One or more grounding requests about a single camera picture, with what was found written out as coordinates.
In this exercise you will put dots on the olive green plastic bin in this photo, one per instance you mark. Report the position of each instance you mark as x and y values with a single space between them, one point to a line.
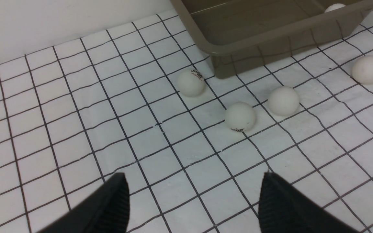
240 35

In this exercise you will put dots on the white ball with dark print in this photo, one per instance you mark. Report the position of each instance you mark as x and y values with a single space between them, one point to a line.
283 101

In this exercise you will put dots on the white ball with red logo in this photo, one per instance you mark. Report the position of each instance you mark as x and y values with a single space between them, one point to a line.
240 117

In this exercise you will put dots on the plain white ping-pong ball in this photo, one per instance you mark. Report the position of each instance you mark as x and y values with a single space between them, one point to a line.
334 7
362 70

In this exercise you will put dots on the white black grid tablecloth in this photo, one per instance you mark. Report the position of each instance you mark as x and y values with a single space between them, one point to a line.
74 114

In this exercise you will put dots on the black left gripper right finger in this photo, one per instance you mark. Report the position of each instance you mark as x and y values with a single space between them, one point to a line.
283 209

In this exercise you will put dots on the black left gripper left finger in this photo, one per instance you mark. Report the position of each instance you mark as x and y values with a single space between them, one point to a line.
107 210

